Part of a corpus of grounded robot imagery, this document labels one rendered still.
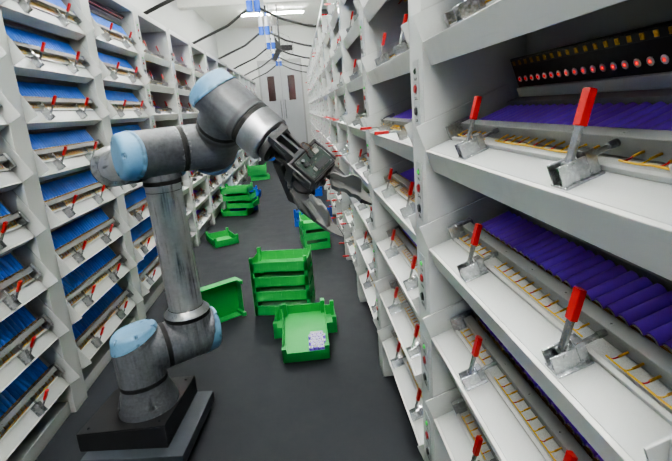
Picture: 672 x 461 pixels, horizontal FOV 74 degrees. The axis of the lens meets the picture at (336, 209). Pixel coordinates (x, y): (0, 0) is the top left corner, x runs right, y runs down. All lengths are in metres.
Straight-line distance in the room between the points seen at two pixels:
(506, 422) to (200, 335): 1.09
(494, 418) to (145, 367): 1.12
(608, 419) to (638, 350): 0.07
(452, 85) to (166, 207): 0.95
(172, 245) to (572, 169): 1.25
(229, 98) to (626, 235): 0.63
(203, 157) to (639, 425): 0.76
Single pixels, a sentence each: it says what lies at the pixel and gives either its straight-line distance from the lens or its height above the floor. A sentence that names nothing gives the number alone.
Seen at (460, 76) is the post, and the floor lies 1.08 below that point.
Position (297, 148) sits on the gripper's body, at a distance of 0.77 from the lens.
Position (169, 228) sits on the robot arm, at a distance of 1.50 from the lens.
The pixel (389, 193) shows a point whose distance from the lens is 1.42.
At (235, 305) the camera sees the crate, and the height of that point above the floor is 0.04.
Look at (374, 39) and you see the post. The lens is 1.59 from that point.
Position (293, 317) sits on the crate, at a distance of 2.21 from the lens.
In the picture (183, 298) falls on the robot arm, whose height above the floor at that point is 0.48.
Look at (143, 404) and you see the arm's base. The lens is 1.65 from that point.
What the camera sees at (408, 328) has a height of 0.37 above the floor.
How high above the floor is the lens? 1.05
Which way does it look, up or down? 13 degrees down
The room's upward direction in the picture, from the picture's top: 4 degrees counter-clockwise
